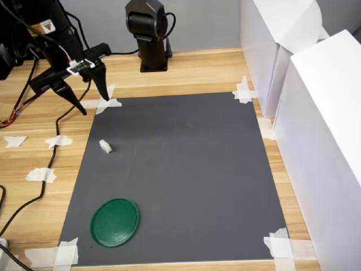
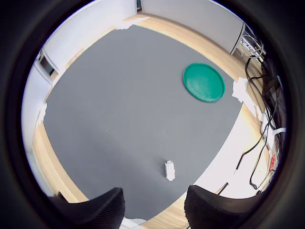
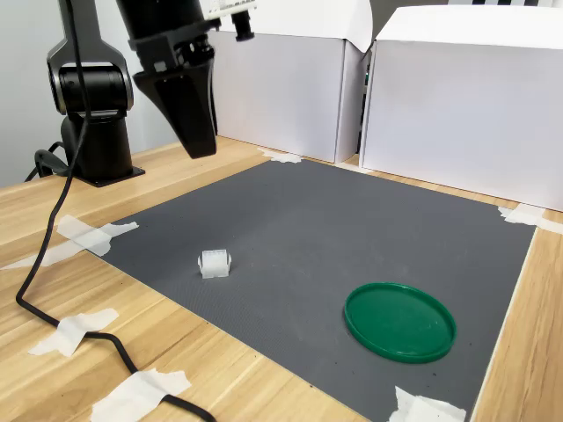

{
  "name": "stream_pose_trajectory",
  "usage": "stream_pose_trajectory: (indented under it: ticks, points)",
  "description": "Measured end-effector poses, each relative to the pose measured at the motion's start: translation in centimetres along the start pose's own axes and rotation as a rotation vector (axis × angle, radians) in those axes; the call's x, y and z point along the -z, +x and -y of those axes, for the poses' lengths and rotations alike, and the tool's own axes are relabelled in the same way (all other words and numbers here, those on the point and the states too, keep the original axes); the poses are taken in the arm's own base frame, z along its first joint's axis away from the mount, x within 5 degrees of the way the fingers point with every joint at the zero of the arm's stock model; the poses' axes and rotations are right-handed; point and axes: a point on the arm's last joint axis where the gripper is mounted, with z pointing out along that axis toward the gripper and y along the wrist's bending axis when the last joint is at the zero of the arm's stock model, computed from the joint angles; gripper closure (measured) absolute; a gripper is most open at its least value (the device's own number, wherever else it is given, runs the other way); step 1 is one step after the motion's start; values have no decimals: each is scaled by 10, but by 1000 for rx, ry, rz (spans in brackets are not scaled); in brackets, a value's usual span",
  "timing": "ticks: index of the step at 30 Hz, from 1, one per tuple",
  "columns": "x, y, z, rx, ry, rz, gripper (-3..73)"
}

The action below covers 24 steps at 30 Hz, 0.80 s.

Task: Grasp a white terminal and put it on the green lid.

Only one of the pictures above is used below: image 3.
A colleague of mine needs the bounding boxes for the small white plastic terminal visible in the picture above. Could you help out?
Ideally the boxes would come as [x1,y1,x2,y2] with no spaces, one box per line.
[197,248,233,280]

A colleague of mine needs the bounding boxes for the round green lid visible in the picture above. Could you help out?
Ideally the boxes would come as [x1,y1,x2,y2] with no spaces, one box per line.
[343,281,458,365]

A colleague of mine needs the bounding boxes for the white cardboard box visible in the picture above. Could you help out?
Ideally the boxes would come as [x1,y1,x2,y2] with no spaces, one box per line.
[358,4,563,213]
[209,0,375,164]

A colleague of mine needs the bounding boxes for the white tape piece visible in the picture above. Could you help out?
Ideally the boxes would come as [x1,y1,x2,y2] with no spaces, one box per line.
[90,367,193,422]
[387,385,467,422]
[27,308,121,358]
[0,222,140,271]
[55,214,113,258]
[257,147,303,165]
[497,202,563,234]

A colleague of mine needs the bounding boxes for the dark grey mat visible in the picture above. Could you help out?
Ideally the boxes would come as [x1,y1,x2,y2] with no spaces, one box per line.
[85,158,538,422]

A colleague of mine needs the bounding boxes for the black arm base cable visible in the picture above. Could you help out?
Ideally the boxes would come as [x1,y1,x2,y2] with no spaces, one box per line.
[24,140,71,182]

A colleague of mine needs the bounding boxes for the black camera cable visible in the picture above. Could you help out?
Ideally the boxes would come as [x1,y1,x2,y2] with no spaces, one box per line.
[15,0,219,422]

